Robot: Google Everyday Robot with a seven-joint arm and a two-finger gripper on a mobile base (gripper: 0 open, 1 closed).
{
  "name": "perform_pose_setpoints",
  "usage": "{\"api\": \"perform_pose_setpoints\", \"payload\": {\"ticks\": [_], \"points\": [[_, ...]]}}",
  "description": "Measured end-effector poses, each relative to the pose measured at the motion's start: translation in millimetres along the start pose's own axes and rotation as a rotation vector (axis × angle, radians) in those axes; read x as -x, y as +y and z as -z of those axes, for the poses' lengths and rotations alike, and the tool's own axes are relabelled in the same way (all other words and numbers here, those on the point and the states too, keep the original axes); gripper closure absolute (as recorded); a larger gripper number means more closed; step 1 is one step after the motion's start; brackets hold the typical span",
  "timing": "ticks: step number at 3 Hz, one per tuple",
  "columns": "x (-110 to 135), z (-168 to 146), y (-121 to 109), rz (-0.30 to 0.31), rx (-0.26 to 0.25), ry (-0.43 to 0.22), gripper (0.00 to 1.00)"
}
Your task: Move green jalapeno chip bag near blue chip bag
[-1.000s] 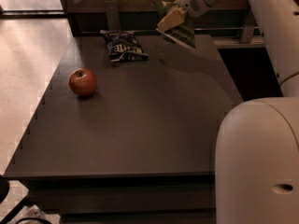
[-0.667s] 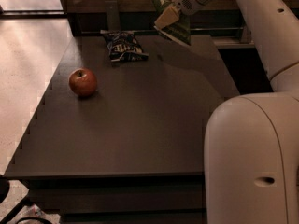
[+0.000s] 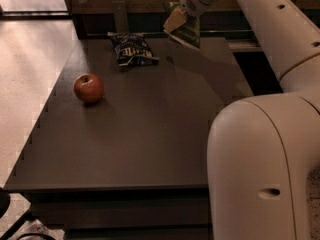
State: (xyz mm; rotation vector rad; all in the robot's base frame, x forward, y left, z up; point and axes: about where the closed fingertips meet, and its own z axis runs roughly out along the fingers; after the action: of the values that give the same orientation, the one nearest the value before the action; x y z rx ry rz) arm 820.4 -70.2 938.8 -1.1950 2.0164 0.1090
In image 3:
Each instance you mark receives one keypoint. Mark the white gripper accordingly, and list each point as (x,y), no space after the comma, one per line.
(190,0)

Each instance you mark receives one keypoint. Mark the green jalapeno chip bag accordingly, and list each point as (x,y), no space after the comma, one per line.
(189,33)

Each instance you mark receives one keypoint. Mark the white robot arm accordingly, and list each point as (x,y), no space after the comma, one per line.
(262,149)

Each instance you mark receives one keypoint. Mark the blue chip bag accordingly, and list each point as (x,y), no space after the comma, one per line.
(132,50)

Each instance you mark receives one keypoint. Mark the red apple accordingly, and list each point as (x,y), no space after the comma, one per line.
(88,88)

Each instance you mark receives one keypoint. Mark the dark wooden table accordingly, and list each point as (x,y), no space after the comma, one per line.
(133,165)

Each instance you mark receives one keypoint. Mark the black chair base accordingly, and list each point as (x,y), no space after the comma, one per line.
(20,225)

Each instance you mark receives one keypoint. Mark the left metal bracket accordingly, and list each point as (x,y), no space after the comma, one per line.
(120,16)

